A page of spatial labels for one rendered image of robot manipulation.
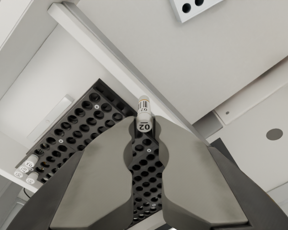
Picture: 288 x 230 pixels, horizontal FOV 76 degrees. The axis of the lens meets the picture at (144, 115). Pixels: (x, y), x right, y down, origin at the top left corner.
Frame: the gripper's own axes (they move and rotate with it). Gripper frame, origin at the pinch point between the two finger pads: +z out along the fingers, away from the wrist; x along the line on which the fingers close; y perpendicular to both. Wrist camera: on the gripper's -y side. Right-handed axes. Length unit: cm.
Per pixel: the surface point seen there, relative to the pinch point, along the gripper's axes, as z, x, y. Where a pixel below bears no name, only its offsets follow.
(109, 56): 9.5, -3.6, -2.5
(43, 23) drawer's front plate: 10.8, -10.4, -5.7
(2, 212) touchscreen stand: 47, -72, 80
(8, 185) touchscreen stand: 57, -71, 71
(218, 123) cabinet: 20.3, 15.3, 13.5
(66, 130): 8.8, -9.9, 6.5
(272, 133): 11.3, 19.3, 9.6
